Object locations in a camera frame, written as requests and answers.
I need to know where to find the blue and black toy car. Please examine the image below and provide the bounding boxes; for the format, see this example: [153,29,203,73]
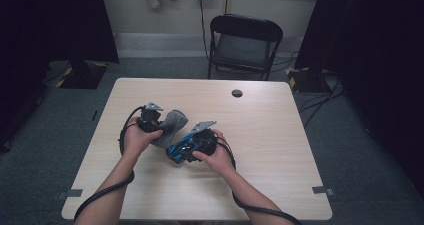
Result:
[165,133,208,165]

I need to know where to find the grey tape strip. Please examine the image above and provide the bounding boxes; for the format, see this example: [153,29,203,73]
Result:
[56,188,84,200]
[312,185,335,197]

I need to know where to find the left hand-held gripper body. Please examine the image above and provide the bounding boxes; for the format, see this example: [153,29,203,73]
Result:
[137,102,165,133]

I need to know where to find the person's right hand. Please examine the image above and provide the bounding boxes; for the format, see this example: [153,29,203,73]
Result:
[192,128,236,178]

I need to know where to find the black floor cables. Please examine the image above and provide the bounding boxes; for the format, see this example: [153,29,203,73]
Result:
[298,78,346,129]

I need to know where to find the right hand-held gripper black cable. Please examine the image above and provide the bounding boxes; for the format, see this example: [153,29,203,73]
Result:
[216,136,303,225]

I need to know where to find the grey fluffy cloth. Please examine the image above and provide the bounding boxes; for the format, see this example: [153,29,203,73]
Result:
[151,109,189,149]

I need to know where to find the black folding chair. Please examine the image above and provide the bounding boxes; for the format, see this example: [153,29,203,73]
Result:
[207,13,284,82]

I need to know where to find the person's left hand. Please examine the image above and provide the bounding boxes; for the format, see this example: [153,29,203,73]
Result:
[122,116,164,159]

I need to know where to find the black power cable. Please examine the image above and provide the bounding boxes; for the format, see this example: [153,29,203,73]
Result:
[198,0,211,61]

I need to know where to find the left hand-held gripper black cable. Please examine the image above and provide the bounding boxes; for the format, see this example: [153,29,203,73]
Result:
[73,105,146,221]

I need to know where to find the black curtain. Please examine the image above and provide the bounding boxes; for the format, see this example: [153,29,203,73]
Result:
[294,0,424,199]
[0,0,120,153]

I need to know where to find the black stand base yellow tape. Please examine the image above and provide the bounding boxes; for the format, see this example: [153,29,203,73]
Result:
[285,66,331,93]
[55,59,109,90]

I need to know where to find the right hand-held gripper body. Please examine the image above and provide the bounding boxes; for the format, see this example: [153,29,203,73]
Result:
[188,119,218,156]

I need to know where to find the hand-held gripper black cable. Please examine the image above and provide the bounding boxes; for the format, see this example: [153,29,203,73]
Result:
[73,105,146,221]
[216,136,303,225]

